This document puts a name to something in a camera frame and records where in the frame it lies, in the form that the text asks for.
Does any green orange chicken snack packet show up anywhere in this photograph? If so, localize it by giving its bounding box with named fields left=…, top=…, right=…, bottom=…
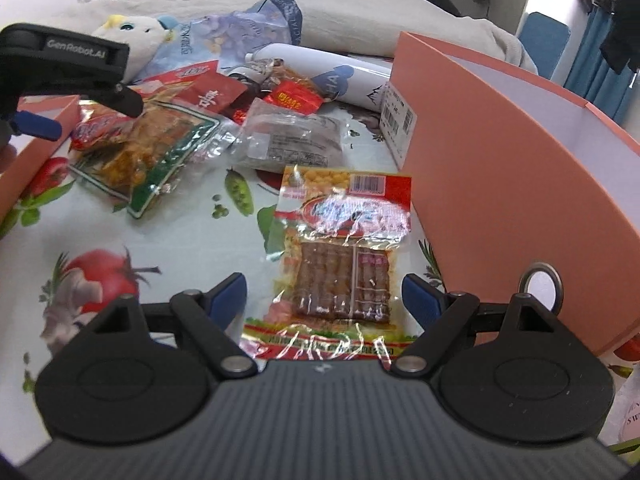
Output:
left=70, top=100, right=239, bottom=219

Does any orange shoe box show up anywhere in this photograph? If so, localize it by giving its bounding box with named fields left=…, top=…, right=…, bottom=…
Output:
left=381, top=32, right=639, bottom=356

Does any grey duvet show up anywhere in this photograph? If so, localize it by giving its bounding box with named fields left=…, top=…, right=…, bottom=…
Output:
left=32, top=0, right=537, bottom=73

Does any blue curtain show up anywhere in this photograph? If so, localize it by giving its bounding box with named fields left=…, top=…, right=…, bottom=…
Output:
left=564, top=6, right=639, bottom=125

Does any orange shoe box lid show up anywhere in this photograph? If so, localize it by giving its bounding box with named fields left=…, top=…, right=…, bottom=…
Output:
left=0, top=96, right=80, bottom=218

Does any red brown tofu snack packet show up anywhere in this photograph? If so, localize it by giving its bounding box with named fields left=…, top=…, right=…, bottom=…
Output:
left=241, top=165, right=411, bottom=364

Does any blue purple snack bag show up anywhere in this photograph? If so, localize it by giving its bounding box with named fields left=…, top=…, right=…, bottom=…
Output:
left=134, top=0, right=303, bottom=82

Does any grey transparent snack packet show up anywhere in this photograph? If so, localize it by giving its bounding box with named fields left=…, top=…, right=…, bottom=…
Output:
left=230, top=99, right=347, bottom=172

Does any red shredded snack packet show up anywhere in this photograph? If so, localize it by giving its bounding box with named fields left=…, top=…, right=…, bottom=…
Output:
left=130, top=61, right=218, bottom=99

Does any blue chair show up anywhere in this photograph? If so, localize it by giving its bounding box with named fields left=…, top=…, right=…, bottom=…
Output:
left=518, top=12, right=570, bottom=79

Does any white spray bottle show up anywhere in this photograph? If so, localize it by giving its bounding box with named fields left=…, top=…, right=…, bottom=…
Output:
left=245, top=44, right=392, bottom=112

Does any dark red sachet packet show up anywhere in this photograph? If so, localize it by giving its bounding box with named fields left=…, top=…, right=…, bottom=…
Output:
left=170, top=70, right=247, bottom=116

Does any small red shiny snack packet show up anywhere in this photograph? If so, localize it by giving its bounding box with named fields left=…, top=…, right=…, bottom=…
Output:
left=264, top=80, right=323, bottom=115

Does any white blue plush duck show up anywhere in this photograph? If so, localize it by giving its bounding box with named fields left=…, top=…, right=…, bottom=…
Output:
left=92, top=14, right=178, bottom=84

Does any person's left hand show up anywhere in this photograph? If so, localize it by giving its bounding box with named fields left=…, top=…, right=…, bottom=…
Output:
left=0, top=144, right=17, bottom=174

